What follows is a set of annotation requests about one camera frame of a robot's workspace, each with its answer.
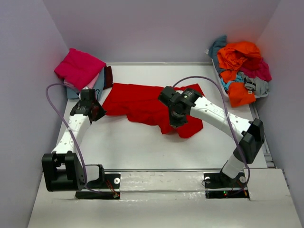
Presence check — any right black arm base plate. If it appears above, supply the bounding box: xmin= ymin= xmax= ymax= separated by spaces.
xmin=201 ymin=172 xmax=250 ymax=199

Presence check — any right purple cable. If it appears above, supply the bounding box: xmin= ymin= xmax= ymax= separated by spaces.
xmin=172 ymin=76 xmax=250 ymax=198

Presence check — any grey-blue folded t shirt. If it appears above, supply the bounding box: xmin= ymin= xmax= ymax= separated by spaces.
xmin=66 ymin=69 xmax=105 ymax=100

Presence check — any grey t shirt in pile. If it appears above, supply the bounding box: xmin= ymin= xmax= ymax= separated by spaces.
xmin=237 ymin=71 xmax=269 ymax=98

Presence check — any pink folded t shirt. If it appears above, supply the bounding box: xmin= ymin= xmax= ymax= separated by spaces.
xmin=63 ymin=72 xmax=99 ymax=92

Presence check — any white laundry basket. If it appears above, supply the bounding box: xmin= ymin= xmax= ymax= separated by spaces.
xmin=212 ymin=59 xmax=269 ymax=101

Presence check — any orange t shirt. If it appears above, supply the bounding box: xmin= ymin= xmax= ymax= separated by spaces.
xmin=217 ymin=41 xmax=262 ymax=108

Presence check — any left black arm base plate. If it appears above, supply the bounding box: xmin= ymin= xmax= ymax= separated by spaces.
xmin=75 ymin=173 xmax=121 ymax=200

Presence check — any red t shirt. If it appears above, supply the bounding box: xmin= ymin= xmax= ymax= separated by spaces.
xmin=102 ymin=83 xmax=203 ymax=139

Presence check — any magenta t shirt in pile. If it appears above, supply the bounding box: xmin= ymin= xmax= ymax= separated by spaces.
xmin=240 ymin=58 xmax=272 ymax=82

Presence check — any teal-grey t shirt in pile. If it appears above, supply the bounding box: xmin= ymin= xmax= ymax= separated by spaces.
xmin=205 ymin=35 xmax=227 ymax=64

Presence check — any light blue t shirt in pile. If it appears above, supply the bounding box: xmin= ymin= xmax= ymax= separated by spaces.
xmin=220 ymin=74 xmax=244 ymax=91

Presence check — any maroon folded t shirt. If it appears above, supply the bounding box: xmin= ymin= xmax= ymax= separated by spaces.
xmin=104 ymin=66 xmax=113 ymax=89

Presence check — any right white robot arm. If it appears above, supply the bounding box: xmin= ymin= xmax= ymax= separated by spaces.
xmin=158 ymin=86 xmax=265 ymax=189

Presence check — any magenta folded t shirt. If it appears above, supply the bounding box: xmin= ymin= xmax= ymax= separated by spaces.
xmin=54 ymin=48 xmax=106 ymax=90

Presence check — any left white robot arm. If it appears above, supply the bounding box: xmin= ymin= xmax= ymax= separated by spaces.
xmin=41 ymin=85 xmax=106 ymax=192

